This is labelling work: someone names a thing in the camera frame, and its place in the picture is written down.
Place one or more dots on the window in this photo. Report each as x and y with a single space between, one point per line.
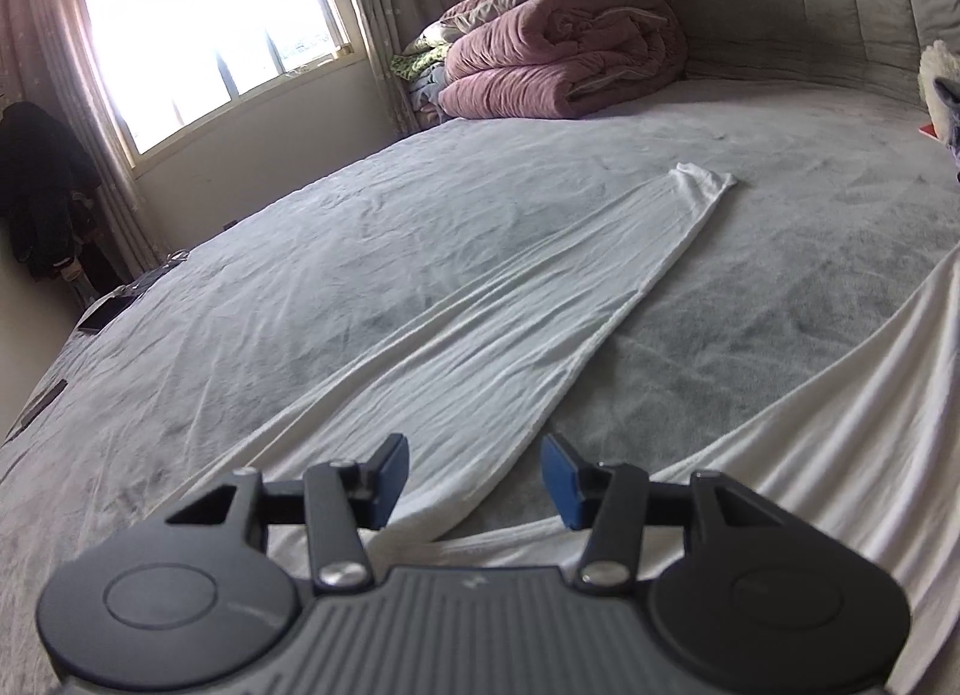
210 28

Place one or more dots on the dark hanging clothes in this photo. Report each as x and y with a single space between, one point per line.
41 185

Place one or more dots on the stack of folded clothes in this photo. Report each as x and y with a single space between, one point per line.
951 125

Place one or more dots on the pink folded quilt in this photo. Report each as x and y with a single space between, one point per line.
555 58

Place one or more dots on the green floral pillow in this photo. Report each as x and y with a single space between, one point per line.
416 62

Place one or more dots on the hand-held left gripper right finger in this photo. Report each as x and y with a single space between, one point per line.
559 481

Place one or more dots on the white plush toy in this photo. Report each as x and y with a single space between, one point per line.
937 69

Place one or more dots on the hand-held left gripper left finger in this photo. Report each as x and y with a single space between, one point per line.
394 481

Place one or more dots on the grey bed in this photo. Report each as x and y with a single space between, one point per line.
300 253

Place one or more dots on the black phone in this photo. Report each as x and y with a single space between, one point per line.
41 406

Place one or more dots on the white long-sleeve shirt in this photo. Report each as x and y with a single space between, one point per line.
525 335

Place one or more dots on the grey-blue cloth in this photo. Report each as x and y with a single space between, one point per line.
427 99

